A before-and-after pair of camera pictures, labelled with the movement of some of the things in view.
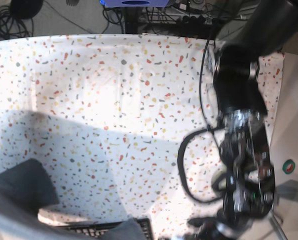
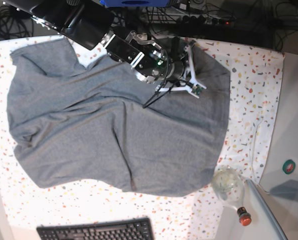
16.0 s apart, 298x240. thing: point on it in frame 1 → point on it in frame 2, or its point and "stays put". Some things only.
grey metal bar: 278,230 stays put
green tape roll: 288,166 stays put
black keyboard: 94,230 stays put
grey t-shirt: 17,193 → 106,123
